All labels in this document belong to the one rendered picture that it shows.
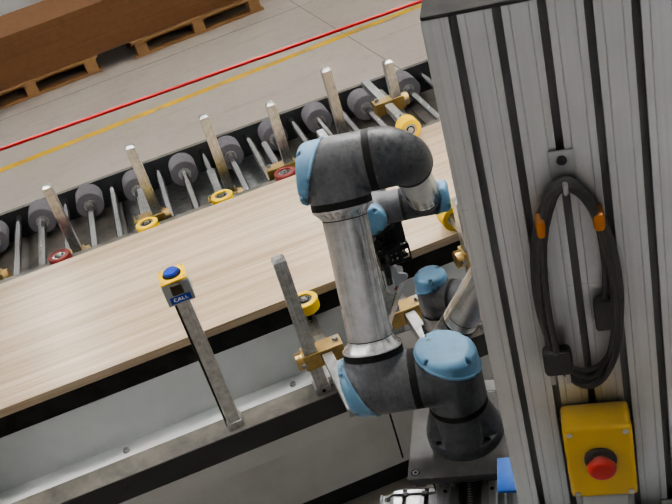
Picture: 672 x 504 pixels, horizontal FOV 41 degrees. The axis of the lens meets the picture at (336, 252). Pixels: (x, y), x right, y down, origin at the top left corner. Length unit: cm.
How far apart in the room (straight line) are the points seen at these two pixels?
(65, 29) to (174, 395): 553
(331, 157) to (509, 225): 61
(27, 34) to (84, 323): 526
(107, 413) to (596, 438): 176
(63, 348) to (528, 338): 184
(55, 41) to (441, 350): 653
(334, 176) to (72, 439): 143
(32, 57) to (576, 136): 711
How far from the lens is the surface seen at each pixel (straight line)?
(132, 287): 292
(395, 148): 162
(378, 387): 169
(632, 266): 113
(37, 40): 792
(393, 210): 201
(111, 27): 798
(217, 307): 266
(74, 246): 342
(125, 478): 257
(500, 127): 102
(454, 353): 168
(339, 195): 162
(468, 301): 181
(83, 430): 276
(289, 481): 303
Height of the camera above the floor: 235
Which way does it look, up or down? 32 degrees down
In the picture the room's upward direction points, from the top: 17 degrees counter-clockwise
